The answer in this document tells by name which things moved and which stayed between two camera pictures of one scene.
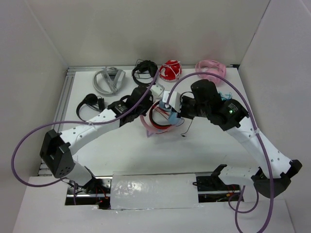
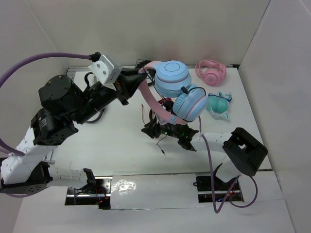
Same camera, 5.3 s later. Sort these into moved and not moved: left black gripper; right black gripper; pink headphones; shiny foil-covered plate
Moved: right black gripper; left black gripper
Not moved: shiny foil-covered plate; pink headphones
